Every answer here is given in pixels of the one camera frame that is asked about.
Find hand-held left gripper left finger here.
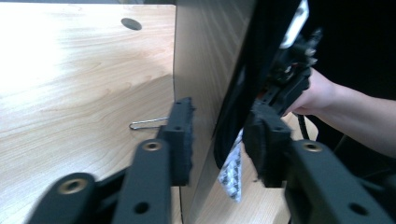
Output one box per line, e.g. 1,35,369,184
157,96,196,187

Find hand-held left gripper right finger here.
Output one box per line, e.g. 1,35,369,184
242,101,294,189

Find small plastic screw bag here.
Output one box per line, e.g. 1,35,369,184
217,128,245,203

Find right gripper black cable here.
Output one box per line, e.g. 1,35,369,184
295,112,312,142

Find round table cable hole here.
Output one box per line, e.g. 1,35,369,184
120,17,143,32

